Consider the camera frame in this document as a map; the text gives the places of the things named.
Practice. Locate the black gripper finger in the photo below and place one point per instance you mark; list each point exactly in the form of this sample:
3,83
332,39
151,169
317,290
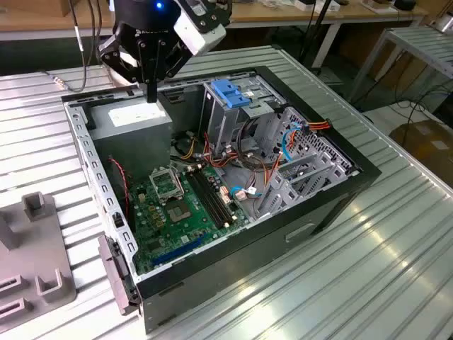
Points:
122,60
173,58

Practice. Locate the perforated metal disk bay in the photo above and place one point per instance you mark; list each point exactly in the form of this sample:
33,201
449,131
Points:
318,148

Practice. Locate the blue plastic drive latch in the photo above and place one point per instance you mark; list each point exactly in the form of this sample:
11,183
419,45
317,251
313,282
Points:
230,95

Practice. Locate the grey optical drive cage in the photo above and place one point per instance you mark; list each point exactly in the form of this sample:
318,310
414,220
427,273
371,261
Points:
219,124

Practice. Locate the grey power supply unit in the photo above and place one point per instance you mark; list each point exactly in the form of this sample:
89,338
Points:
131,141

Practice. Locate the long wooden desk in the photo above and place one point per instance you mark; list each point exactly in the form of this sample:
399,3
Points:
276,14

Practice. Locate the black case fan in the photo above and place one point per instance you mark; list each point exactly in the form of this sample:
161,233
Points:
117,198

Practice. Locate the black RAM slot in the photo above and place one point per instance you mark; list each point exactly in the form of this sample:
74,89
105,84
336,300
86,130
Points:
207,198
217,198
202,198
212,198

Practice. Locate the CPU socket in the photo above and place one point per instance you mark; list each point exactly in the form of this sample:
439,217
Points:
178,212

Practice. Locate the green motherboard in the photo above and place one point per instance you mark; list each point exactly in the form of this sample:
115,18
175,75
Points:
177,233

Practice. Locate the blue expansion slot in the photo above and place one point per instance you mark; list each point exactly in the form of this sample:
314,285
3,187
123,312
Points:
177,252

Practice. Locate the grey parts rack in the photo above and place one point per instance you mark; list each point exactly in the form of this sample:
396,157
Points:
35,248

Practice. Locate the black open PC case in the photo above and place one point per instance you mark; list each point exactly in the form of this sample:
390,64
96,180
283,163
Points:
230,262

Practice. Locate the cardboard box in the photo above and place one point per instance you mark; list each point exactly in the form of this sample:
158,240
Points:
424,141

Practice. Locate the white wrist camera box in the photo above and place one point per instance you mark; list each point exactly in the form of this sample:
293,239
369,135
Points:
198,39

